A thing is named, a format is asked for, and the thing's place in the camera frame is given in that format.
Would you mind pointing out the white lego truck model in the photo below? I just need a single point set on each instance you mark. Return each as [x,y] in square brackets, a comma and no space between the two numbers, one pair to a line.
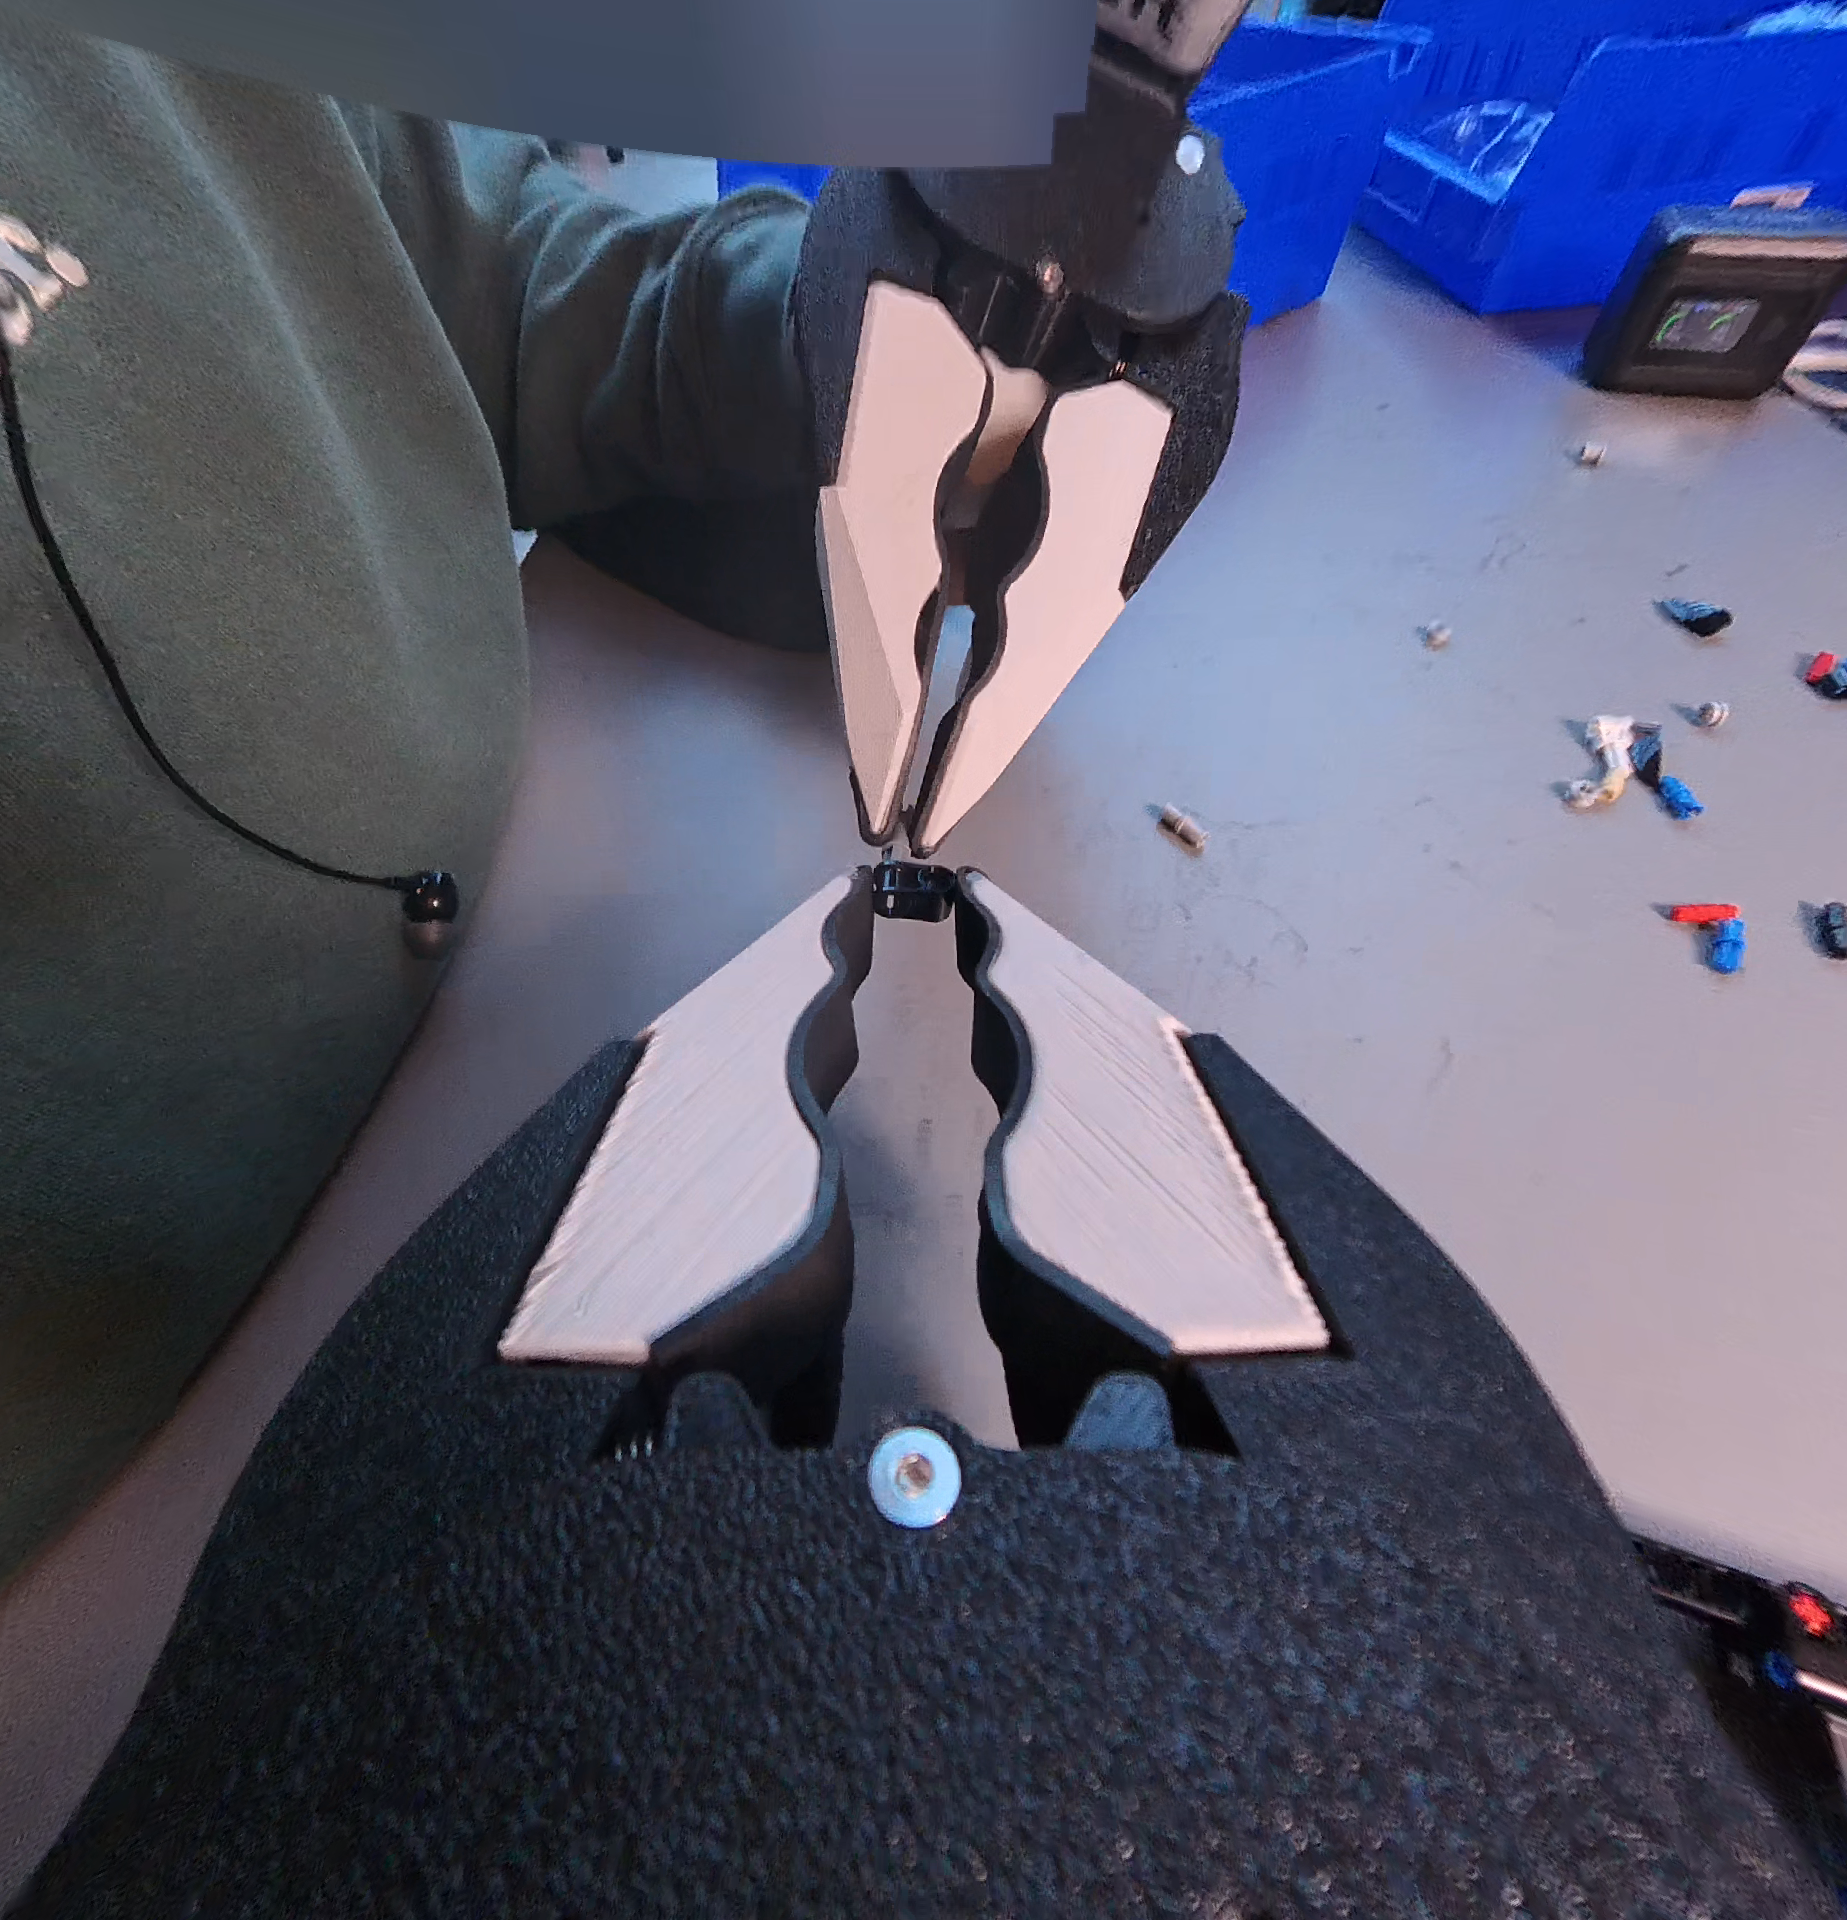
[1761,1613]

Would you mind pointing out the small black lego connector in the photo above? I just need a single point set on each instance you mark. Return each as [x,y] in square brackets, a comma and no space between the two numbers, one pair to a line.
[916,892]

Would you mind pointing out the black earbud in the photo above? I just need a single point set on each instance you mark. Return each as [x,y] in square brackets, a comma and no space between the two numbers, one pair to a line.
[430,907]

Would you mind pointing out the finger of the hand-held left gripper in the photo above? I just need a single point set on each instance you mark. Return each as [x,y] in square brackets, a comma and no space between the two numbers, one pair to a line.
[884,494]
[1088,526]

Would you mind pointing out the black blue lego piece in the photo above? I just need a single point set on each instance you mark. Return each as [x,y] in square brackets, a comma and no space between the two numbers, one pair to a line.
[1695,617]

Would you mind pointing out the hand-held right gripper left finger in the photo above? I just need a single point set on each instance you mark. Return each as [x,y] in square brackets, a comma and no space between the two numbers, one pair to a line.
[681,1200]

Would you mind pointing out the blue storage bin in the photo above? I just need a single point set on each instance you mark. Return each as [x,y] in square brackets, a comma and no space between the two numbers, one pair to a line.
[1283,149]
[1641,164]

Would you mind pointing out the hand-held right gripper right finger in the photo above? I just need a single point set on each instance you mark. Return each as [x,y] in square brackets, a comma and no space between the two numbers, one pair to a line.
[1148,1200]

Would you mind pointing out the white yellow lego subassembly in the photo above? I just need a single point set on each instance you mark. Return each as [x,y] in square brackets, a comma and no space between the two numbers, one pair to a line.
[1601,758]

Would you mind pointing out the small black device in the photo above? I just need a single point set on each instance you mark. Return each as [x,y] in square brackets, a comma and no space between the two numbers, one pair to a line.
[1718,301]

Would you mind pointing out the light grey lego pin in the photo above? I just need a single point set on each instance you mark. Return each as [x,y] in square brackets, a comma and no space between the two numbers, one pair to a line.
[1183,827]

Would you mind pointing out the black lego axle pin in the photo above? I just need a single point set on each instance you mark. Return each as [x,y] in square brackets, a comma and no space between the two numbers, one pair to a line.
[1833,929]

